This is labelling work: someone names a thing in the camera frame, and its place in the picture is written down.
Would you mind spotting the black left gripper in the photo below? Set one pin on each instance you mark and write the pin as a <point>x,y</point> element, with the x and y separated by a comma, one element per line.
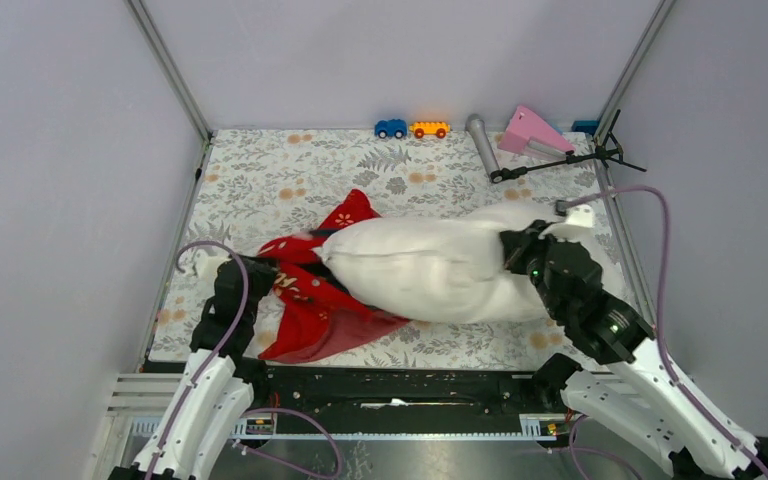
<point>265,269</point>

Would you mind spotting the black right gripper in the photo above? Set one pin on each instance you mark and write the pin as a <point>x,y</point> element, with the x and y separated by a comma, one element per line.
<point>520,242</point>

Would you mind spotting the white pillow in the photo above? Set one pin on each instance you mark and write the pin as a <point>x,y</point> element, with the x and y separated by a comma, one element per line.
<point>438,270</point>

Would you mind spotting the red cartoon print pillowcase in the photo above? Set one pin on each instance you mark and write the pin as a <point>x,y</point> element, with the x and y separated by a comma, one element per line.
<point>320,318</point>

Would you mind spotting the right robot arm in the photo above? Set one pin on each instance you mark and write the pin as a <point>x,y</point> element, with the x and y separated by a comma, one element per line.
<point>677,428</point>

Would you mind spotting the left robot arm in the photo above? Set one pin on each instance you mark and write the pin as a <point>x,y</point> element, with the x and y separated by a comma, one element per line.
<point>218,381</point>

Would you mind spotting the floral fern print sheet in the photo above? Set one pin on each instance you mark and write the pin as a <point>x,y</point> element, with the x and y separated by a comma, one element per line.
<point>258,185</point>

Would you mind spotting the pink wedge block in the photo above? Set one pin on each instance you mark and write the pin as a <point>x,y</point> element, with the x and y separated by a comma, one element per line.
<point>527,131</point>

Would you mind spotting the black tripod stand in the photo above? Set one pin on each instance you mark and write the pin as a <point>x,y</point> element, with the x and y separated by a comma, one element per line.
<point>605,151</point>

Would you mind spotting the blue block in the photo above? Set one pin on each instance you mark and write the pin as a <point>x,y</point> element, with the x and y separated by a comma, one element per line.
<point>585,126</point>

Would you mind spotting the silver microphone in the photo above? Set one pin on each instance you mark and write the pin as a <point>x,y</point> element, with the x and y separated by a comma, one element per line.
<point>475,127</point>

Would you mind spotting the yellow toy car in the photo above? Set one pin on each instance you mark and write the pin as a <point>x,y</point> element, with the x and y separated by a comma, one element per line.
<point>424,129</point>

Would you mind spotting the blue toy car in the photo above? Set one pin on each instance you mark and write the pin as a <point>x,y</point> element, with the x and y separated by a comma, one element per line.
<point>392,128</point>

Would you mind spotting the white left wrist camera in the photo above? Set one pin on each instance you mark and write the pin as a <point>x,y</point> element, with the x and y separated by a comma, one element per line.
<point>206,267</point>

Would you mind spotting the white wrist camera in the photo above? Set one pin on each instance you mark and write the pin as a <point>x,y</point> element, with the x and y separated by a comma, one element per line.
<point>206,267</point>
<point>578,223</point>

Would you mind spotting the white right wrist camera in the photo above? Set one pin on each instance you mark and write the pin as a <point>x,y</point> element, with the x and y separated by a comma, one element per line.
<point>578,223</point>

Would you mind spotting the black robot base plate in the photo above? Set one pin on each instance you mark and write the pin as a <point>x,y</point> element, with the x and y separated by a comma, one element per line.
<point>314,393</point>

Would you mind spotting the slotted aluminium rail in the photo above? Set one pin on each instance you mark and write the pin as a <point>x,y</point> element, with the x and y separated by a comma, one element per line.
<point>396,428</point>

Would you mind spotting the left aluminium frame post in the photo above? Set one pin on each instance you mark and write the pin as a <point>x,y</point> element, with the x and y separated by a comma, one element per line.
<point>162,54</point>

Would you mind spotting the aluminium frame post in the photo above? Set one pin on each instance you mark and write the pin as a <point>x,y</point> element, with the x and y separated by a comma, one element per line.
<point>162,54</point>
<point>647,39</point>

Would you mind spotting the right aluminium frame post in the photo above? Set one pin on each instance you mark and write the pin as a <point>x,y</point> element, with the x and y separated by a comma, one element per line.
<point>647,39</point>

